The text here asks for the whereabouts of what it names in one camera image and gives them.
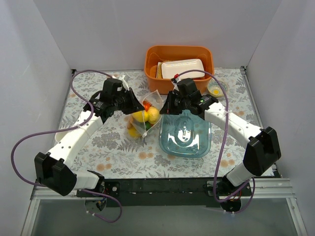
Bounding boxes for pale yellow lemon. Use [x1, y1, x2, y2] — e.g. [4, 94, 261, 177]
[147, 106, 160, 124]

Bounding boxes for small orange pumpkin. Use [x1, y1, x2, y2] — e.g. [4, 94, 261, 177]
[143, 100, 152, 111]

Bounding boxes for yellow mango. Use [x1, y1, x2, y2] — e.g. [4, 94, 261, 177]
[132, 110, 150, 122]

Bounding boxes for clear zip top bag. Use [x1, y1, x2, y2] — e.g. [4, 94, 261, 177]
[127, 90, 163, 138]

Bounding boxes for bright yellow lemon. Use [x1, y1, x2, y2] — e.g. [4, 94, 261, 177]
[127, 127, 141, 138]

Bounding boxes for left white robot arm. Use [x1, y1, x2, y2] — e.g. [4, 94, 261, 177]
[34, 76, 144, 197]

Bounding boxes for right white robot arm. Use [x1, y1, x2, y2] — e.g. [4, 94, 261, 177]
[160, 79, 281, 196]

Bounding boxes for small patterned bowl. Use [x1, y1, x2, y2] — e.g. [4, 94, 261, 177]
[207, 79, 224, 98]

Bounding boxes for clear blue glass dish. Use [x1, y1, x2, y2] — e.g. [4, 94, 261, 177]
[159, 110, 211, 158]

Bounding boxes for white rectangular tray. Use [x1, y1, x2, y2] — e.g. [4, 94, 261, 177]
[162, 59, 204, 79]

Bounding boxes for tan plates in basin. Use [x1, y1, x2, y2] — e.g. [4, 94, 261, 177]
[152, 61, 168, 79]

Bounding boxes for floral tablecloth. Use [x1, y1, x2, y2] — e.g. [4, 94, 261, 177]
[59, 68, 261, 178]

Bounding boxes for orange plastic basin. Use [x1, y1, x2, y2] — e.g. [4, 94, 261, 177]
[144, 45, 215, 94]

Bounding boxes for white cup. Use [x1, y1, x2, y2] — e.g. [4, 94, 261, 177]
[55, 132, 63, 143]

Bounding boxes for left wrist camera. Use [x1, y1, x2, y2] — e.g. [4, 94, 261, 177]
[112, 74, 129, 91]

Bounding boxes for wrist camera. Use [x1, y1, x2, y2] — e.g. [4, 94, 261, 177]
[112, 74, 129, 91]
[171, 74, 181, 91]

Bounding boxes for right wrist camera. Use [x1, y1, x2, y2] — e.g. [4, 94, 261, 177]
[171, 74, 181, 91]

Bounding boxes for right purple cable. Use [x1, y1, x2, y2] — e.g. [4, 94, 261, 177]
[172, 69, 256, 214]

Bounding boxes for purple cable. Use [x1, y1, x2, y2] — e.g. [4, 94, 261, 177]
[172, 69, 256, 214]
[10, 70, 123, 224]

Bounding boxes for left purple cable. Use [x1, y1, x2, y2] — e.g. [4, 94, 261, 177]
[10, 70, 123, 224]

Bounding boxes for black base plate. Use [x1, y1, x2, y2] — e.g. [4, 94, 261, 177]
[76, 176, 253, 213]

